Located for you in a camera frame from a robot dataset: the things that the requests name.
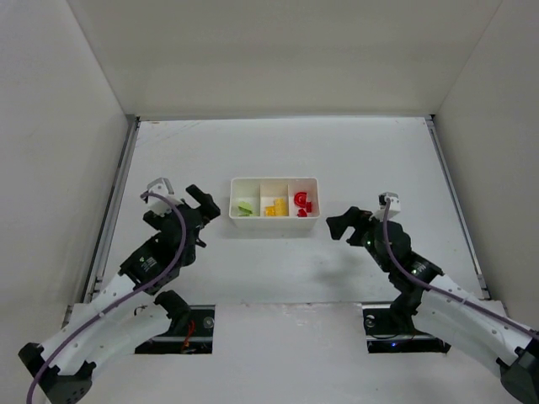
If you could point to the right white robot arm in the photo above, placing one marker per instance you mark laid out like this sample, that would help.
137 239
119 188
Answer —
434 304

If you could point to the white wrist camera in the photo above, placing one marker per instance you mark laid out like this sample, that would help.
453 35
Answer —
159 196
389 205

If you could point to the aluminium rail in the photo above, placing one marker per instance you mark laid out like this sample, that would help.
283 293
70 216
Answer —
97 266
430 122

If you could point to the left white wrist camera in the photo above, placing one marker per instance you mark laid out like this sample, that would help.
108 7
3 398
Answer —
159 196

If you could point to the left aluminium rail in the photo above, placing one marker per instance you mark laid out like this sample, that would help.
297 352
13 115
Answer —
97 266

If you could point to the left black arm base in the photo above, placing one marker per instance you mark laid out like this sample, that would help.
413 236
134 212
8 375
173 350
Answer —
190 331

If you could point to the red round lego piece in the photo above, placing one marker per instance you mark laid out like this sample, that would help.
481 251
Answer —
300 199

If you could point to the white three-compartment container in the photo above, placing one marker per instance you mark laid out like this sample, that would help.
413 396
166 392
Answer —
261 192

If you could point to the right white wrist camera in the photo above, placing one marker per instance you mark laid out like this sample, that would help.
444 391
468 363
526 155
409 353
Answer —
389 205

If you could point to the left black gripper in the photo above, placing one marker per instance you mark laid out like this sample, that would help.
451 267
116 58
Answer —
194 215

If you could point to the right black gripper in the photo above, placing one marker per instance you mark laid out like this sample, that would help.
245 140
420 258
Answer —
360 227

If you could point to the right aluminium rail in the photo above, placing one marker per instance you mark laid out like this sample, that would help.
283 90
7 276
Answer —
430 122

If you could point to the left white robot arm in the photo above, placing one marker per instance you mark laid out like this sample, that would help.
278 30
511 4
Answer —
134 308

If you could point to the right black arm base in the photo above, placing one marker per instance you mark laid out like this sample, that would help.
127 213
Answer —
390 329

